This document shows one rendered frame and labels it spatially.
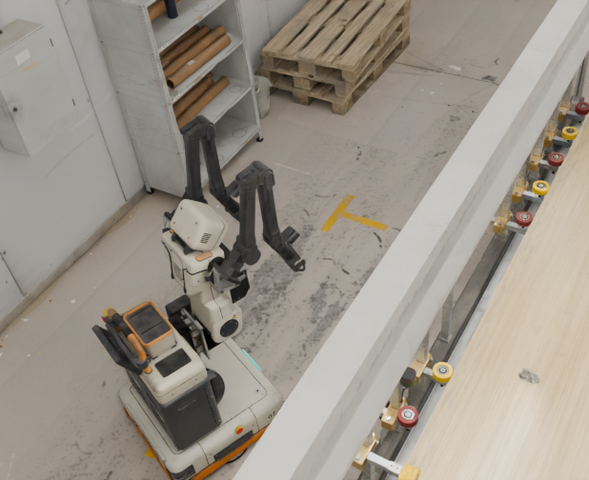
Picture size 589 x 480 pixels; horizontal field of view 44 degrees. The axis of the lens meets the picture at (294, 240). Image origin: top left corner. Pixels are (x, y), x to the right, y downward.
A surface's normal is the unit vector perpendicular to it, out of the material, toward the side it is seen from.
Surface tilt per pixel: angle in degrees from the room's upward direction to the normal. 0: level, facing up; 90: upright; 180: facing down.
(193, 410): 90
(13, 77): 90
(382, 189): 0
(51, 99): 90
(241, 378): 0
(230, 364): 0
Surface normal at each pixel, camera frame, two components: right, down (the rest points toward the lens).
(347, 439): 0.70, -0.09
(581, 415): -0.10, -0.71
